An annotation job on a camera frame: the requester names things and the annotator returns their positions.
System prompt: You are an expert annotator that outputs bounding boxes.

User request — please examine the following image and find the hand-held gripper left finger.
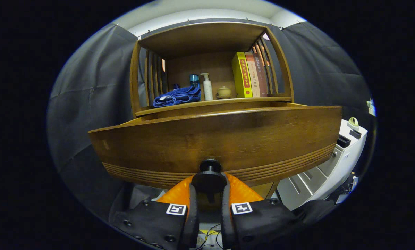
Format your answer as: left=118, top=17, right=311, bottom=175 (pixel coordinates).
left=110, top=174, right=199, bottom=250

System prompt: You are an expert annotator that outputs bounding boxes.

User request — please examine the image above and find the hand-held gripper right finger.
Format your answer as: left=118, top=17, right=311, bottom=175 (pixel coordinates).
left=221, top=173, right=319, bottom=250

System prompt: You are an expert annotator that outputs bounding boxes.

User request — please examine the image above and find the wooden drawer with black knob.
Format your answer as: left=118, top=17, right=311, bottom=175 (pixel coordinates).
left=88, top=102, right=342, bottom=195

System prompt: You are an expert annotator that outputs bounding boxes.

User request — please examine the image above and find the white side cabinet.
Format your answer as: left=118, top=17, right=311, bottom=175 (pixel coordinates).
left=276, top=119, right=368, bottom=210

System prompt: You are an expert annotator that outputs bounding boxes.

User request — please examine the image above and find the wooden countertop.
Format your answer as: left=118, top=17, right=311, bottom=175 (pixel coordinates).
left=135, top=97, right=292, bottom=117

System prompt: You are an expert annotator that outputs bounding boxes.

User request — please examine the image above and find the wooden cabinet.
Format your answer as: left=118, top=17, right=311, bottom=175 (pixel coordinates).
left=129, top=22, right=295, bottom=201

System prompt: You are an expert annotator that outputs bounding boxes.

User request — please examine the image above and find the blue folded towel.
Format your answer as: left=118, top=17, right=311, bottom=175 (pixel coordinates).
left=153, top=86, right=202, bottom=108

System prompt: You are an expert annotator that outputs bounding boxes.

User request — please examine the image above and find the beige lidded teacup with saucer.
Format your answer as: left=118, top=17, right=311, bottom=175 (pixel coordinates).
left=216, top=86, right=233, bottom=99

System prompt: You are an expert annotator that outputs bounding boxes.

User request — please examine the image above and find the white pump bottle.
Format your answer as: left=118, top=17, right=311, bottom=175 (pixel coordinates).
left=200, top=73, right=214, bottom=101

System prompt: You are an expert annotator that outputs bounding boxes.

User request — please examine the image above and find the brown book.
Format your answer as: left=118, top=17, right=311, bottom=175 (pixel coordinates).
left=252, top=53, right=268, bottom=97

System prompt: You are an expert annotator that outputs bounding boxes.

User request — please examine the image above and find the cream and orange book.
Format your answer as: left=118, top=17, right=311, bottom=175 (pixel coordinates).
left=245, top=52, right=261, bottom=97

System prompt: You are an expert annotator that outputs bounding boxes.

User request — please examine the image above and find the yellow book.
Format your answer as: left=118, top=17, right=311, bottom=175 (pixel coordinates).
left=231, top=52, right=253, bottom=98

